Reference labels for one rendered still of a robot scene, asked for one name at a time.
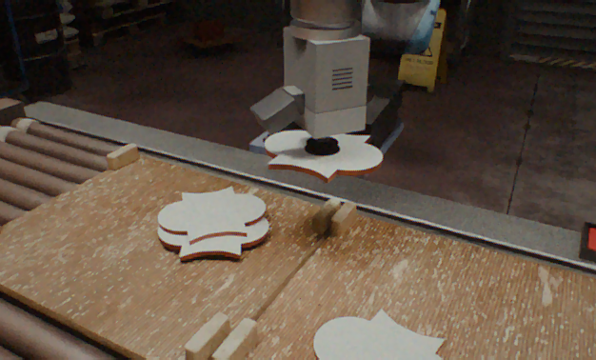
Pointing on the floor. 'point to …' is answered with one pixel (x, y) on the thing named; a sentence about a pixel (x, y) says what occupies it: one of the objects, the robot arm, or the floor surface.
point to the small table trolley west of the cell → (15, 90)
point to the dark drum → (25, 20)
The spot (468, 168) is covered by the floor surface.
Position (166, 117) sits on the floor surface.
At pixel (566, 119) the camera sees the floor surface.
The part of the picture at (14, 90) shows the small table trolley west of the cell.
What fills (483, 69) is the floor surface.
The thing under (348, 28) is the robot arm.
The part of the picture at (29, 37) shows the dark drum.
